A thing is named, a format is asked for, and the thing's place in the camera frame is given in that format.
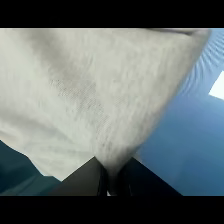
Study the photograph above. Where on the white garment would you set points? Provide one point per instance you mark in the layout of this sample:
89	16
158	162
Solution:
86	93

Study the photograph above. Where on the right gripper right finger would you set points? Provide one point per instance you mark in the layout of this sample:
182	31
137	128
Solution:
148	181

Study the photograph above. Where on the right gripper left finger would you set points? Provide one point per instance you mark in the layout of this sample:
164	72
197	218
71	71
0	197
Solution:
83	181

